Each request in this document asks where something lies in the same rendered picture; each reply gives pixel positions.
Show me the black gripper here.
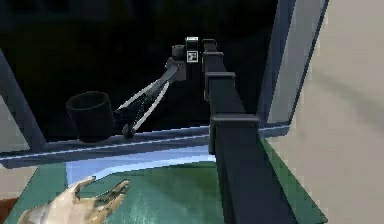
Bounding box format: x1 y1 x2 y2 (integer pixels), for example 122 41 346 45
115 44 188 139

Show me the black mug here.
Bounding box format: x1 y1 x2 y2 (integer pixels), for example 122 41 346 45
65 90 118 144

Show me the green table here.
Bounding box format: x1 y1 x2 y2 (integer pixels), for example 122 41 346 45
3 137 330 224

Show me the blue framed window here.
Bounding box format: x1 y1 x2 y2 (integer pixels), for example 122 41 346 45
0 0 330 170

